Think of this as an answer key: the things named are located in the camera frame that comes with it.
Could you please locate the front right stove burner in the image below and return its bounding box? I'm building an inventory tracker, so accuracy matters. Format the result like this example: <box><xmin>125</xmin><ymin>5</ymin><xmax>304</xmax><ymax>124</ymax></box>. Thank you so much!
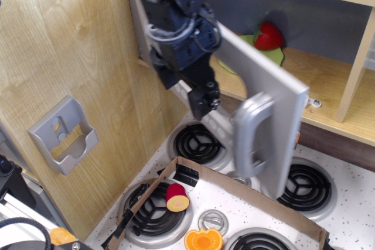
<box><xmin>223</xmin><ymin>227</ymin><xmax>296</xmax><ymax>250</ymax></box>

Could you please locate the orange toy lower left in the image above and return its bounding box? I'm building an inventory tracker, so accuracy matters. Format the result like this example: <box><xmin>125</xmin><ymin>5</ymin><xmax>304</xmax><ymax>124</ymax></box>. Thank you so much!
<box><xmin>49</xmin><ymin>227</ymin><xmax>76</xmax><ymax>245</ymax></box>

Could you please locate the middle grey stove knob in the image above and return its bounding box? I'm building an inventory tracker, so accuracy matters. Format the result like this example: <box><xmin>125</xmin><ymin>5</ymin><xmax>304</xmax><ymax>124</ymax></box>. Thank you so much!
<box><xmin>226</xmin><ymin>171</ymin><xmax>251</xmax><ymax>187</ymax></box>

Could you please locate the grey wall phone holder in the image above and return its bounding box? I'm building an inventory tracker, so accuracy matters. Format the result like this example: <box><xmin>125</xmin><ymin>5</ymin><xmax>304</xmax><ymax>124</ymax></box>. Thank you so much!
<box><xmin>28</xmin><ymin>95</ymin><xmax>98</xmax><ymax>175</ymax></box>

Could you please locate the front left stove burner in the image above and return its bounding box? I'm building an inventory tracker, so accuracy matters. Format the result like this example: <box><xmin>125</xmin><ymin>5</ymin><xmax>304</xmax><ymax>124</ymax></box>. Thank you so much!
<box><xmin>125</xmin><ymin>180</ymin><xmax>193</xmax><ymax>249</ymax></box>

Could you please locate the lower grey stove knob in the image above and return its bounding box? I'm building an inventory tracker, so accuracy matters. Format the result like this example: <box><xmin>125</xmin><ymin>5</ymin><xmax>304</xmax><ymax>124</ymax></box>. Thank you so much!
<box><xmin>197</xmin><ymin>209</ymin><xmax>229</xmax><ymax>236</ymax></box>

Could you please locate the stove burner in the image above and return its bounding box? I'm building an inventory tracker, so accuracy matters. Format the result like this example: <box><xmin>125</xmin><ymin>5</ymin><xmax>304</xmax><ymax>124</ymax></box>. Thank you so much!
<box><xmin>167</xmin><ymin>121</ymin><xmax>232</xmax><ymax>171</ymax></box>
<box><xmin>223</xmin><ymin>227</ymin><xmax>296</xmax><ymax>250</ymax></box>
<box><xmin>125</xmin><ymin>180</ymin><xmax>193</xmax><ymax>249</ymax></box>
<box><xmin>277</xmin><ymin>157</ymin><xmax>338</xmax><ymax>222</ymax></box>

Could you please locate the red toy apple half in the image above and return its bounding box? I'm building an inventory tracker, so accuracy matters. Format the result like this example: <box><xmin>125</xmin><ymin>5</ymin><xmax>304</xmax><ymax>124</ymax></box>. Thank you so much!
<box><xmin>165</xmin><ymin>183</ymin><xmax>190</xmax><ymax>213</ymax></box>

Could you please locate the grey toy microwave door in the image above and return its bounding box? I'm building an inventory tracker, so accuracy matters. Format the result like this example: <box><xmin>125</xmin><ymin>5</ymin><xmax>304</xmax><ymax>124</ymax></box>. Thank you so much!
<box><xmin>126</xmin><ymin>0</ymin><xmax>311</xmax><ymax>200</ymax></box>

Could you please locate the back right stove burner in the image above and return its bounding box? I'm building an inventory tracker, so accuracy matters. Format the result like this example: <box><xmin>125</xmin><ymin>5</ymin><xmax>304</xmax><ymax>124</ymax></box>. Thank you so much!
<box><xmin>277</xmin><ymin>157</ymin><xmax>338</xmax><ymax>222</ymax></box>

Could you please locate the grey stove knob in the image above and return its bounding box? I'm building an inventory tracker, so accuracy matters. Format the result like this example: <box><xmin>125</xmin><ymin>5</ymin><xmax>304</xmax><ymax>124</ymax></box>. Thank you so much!
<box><xmin>226</xmin><ymin>171</ymin><xmax>251</xmax><ymax>187</ymax></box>
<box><xmin>197</xmin><ymin>209</ymin><xmax>229</xmax><ymax>236</ymax></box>

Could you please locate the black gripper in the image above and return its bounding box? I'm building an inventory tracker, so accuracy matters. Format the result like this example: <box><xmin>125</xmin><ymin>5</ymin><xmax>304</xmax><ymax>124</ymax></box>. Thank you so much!
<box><xmin>148</xmin><ymin>23</ymin><xmax>220</xmax><ymax>121</ymax></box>

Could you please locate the back left stove burner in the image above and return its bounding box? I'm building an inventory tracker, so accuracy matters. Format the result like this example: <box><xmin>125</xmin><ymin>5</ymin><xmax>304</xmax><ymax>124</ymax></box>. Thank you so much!
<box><xmin>167</xmin><ymin>121</ymin><xmax>232</xmax><ymax>171</ymax></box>

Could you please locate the red toy strawberry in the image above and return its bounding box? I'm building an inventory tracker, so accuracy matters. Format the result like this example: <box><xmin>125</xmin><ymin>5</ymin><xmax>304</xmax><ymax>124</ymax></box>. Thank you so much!
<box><xmin>253</xmin><ymin>22</ymin><xmax>285</xmax><ymax>50</ymax></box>

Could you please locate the black cable lower left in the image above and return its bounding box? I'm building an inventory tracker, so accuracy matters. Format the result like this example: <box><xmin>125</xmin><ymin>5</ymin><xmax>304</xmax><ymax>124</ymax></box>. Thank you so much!
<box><xmin>0</xmin><ymin>217</ymin><xmax>52</xmax><ymax>250</ymax></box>

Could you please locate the toy spatula hanging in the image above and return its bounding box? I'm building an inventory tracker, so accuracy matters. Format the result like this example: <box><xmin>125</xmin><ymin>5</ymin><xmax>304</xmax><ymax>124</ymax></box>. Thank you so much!
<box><xmin>295</xmin><ymin>132</ymin><xmax>301</xmax><ymax>145</ymax></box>

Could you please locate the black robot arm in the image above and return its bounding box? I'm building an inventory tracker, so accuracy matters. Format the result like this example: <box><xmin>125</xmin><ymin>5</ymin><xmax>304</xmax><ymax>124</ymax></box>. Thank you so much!
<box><xmin>141</xmin><ymin>0</ymin><xmax>222</xmax><ymax>120</ymax></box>

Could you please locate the orange toy pumpkin half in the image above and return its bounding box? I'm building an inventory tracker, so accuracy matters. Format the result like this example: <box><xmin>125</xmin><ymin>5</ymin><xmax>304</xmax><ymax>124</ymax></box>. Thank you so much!
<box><xmin>184</xmin><ymin>228</ymin><xmax>223</xmax><ymax>250</ymax></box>

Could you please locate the cardboard barrier strip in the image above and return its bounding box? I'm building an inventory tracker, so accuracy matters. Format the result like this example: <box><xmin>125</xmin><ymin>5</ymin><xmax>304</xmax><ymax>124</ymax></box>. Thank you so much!
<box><xmin>95</xmin><ymin>157</ymin><xmax>329</xmax><ymax>249</ymax></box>

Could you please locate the green toy plate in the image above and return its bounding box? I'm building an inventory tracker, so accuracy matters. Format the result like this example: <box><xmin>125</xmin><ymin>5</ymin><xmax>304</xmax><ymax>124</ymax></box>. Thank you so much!
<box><xmin>219</xmin><ymin>35</ymin><xmax>285</xmax><ymax>74</ymax></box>

